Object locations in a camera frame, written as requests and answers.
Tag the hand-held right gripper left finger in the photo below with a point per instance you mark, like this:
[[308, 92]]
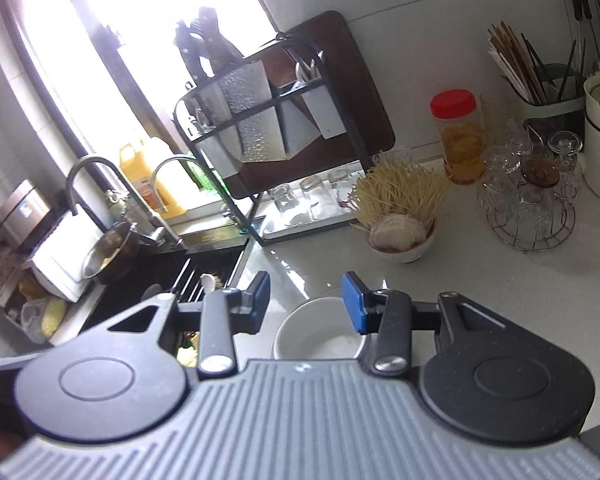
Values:
[[260, 301]]

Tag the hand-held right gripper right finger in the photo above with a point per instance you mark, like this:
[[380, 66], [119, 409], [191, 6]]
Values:
[[355, 306]]

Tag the white ceramic bowl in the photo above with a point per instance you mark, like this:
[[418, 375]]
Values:
[[310, 330]]

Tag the beige footed bowl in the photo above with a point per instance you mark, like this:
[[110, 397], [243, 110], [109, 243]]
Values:
[[405, 255]]

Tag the garlic bulb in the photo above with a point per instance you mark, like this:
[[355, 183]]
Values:
[[395, 232]]

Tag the drinking glass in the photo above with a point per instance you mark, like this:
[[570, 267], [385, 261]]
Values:
[[281, 202], [340, 185], [312, 197]]

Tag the black kitchen sink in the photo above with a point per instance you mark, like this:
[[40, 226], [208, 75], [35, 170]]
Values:
[[145, 272]]

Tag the green bottle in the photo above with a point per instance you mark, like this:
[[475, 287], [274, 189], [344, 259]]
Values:
[[200, 175]]

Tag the steel bowl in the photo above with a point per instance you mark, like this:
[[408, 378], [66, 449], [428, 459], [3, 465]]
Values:
[[105, 260]]

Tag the orange detergent bottle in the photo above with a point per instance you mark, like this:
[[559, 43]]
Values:
[[145, 180]]

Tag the chrome sink faucet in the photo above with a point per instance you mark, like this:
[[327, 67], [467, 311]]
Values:
[[167, 161]]

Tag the red lid plastic jar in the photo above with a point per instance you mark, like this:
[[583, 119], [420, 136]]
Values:
[[460, 150]]

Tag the dark wooden cutting board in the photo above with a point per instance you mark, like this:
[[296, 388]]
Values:
[[360, 110]]

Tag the yellow sponge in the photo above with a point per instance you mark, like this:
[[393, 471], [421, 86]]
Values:
[[54, 317]]

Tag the dark sink faucet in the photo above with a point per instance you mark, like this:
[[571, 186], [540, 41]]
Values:
[[87, 162]]

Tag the steel box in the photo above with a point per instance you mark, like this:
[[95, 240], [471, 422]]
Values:
[[22, 215]]

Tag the set of black knives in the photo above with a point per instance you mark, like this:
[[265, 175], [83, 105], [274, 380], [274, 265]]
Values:
[[210, 45]]

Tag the pale green utensil holder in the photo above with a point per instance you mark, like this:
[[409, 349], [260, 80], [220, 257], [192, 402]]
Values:
[[555, 107]]

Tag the bundle of wooden chopsticks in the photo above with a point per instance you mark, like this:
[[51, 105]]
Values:
[[515, 70]]

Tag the window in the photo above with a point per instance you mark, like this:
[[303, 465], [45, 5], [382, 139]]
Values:
[[155, 35]]

